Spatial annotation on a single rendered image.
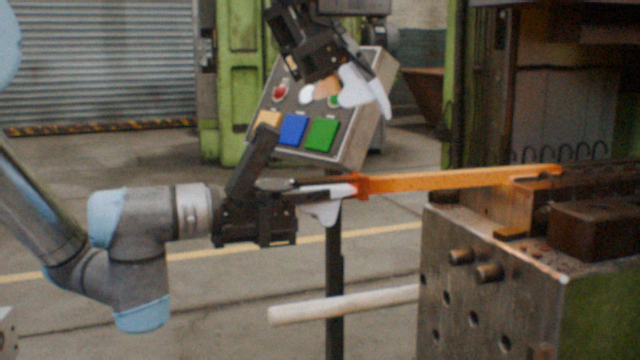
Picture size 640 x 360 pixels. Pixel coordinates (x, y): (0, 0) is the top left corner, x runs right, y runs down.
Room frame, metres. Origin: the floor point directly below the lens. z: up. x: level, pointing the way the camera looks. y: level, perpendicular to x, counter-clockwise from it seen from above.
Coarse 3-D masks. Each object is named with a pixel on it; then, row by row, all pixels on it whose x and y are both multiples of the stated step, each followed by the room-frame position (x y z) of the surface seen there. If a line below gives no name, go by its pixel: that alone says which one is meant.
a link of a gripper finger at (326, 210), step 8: (336, 184) 0.78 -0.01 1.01; (344, 184) 0.79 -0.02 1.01; (336, 192) 0.77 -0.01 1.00; (344, 192) 0.78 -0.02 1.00; (352, 192) 0.79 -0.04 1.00; (320, 200) 0.77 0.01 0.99; (328, 200) 0.77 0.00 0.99; (336, 200) 0.78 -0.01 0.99; (304, 208) 0.76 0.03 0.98; (312, 208) 0.76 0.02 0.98; (320, 208) 0.77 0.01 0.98; (328, 208) 0.77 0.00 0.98; (336, 208) 0.78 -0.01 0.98; (320, 216) 0.77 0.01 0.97; (328, 216) 0.77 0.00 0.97; (336, 216) 0.78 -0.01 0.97; (328, 224) 0.77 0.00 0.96
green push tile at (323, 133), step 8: (320, 120) 1.28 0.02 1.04; (328, 120) 1.26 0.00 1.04; (336, 120) 1.25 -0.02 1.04; (312, 128) 1.28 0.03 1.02; (320, 128) 1.27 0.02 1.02; (328, 128) 1.25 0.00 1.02; (336, 128) 1.24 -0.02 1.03; (312, 136) 1.27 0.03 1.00; (320, 136) 1.25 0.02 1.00; (328, 136) 1.24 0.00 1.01; (312, 144) 1.26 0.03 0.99; (320, 144) 1.24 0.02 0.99; (328, 144) 1.23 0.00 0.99; (328, 152) 1.22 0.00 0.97
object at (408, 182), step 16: (336, 176) 0.81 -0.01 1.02; (352, 176) 0.81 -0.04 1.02; (368, 176) 0.83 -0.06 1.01; (384, 176) 0.83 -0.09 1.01; (400, 176) 0.83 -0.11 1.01; (416, 176) 0.83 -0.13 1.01; (432, 176) 0.84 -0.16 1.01; (448, 176) 0.85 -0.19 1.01; (464, 176) 0.86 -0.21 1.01; (480, 176) 0.87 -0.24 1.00; (496, 176) 0.88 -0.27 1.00; (368, 192) 0.79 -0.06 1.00; (384, 192) 0.81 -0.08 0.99; (400, 192) 0.82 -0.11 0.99
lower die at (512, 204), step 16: (592, 160) 1.12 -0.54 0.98; (608, 160) 1.07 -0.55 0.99; (624, 160) 1.02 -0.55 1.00; (512, 176) 0.88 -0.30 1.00; (528, 176) 0.89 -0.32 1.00; (544, 176) 0.90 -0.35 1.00; (576, 176) 0.92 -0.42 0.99; (592, 176) 0.92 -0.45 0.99; (608, 176) 0.92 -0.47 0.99; (624, 176) 0.92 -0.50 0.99; (464, 192) 1.00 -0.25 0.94; (480, 192) 0.96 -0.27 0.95; (496, 192) 0.91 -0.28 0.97; (512, 192) 0.88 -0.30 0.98; (528, 192) 0.84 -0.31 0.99; (544, 192) 0.84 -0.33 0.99; (560, 192) 0.85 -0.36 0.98; (576, 192) 0.86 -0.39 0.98; (592, 192) 0.87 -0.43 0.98; (608, 192) 0.88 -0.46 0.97; (624, 192) 0.89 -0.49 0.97; (480, 208) 0.95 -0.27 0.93; (496, 208) 0.91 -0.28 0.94; (512, 208) 0.87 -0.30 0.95; (528, 208) 0.84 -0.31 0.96; (512, 224) 0.87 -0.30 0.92; (528, 224) 0.83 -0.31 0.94
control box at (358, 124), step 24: (360, 48) 1.33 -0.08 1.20; (288, 72) 1.46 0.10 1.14; (384, 72) 1.30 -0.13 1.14; (264, 96) 1.47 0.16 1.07; (288, 96) 1.41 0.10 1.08; (312, 120) 1.31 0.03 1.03; (360, 120) 1.25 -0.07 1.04; (336, 144) 1.22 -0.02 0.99; (360, 144) 1.25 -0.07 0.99; (336, 168) 1.26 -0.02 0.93; (360, 168) 1.25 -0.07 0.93
